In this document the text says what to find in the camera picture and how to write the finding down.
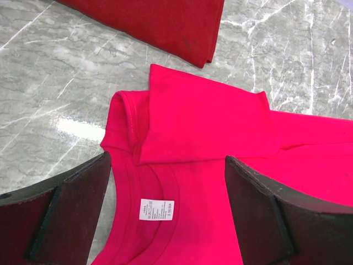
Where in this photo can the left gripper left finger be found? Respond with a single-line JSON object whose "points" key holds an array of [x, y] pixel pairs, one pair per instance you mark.
{"points": [[54, 221]]}

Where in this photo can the folded dark red t shirt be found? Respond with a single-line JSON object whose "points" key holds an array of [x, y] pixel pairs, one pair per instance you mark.
{"points": [[187, 29]]}

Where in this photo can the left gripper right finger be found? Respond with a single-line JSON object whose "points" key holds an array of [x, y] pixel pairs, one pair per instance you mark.
{"points": [[276, 224]]}

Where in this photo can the pink t shirt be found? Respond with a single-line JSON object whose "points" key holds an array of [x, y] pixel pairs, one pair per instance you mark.
{"points": [[168, 147]]}

